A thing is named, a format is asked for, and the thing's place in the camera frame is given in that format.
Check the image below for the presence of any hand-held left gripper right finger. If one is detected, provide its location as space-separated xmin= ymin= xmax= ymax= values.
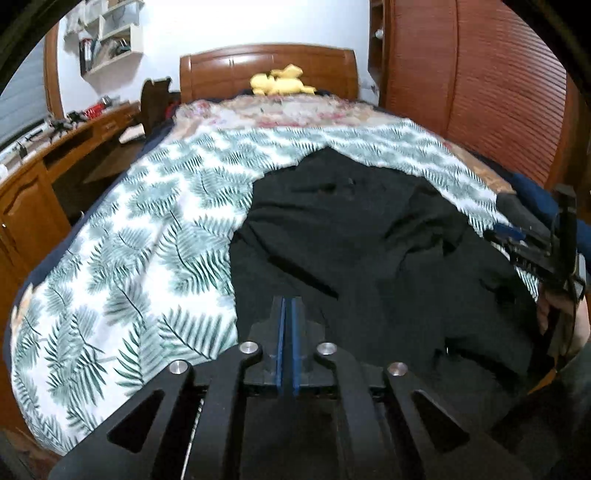
xmin=287 ymin=296 xmax=532 ymax=480

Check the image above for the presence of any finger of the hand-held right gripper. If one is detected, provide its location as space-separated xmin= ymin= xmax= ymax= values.
xmin=505 ymin=242 xmax=557 ymax=280
xmin=484 ymin=222 xmax=557 ymax=244

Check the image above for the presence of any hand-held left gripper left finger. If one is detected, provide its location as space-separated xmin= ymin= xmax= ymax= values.
xmin=48 ymin=296 xmax=287 ymax=480

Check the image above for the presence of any black buttoned coat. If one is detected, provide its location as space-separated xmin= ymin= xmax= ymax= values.
xmin=228 ymin=147 xmax=555 ymax=416

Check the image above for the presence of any person's right hand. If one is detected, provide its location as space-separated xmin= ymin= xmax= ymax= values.
xmin=537 ymin=293 xmax=591 ymax=358

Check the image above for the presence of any dark grey rolled cloth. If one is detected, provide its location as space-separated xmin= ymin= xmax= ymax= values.
xmin=496 ymin=194 xmax=555 ymax=232

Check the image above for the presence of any navy folded cloth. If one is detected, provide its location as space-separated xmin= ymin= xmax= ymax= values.
xmin=508 ymin=173 xmax=561 ymax=222

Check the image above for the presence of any wooden louvered wardrobe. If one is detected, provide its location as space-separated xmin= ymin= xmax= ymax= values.
xmin=369 ymin=0 xmax=583 ymax=190

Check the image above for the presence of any leaf print bed sheet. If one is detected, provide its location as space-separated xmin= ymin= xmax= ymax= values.
xmin=9 ymin=117 xmax=541 ymax=455

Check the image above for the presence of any floral quilt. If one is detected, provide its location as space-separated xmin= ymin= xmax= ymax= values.
xmin=173 ymin=95 xmax=515 ymax=195

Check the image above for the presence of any yellow plush toy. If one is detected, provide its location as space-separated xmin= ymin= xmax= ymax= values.
xmin=249 ymin=65 xmax=317 ymax=97

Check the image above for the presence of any dark wooden chair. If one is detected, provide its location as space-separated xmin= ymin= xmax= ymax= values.
xmin=140 ymin=78 xmax=181 ymax=134

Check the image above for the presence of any wooden bed headboard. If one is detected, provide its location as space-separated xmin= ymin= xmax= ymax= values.
xmin=179 ymin=45 xmax=360 ymax=104

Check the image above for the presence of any wooden desk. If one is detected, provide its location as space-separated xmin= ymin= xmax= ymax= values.
xmin=0 ymin=102 xmax=144 ymax=278

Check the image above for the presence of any black desk figure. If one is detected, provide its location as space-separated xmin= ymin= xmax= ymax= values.
xmin=48 ymin=111 xmax=86 ymax=134

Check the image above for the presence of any grey window blind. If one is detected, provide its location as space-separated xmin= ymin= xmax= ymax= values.
xmin=0 ymin=46 xmax=51 ymax=148

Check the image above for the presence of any white wall shelf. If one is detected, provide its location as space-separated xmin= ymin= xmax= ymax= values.
xmin=65 ymin=0 xmax=145 ymax=77

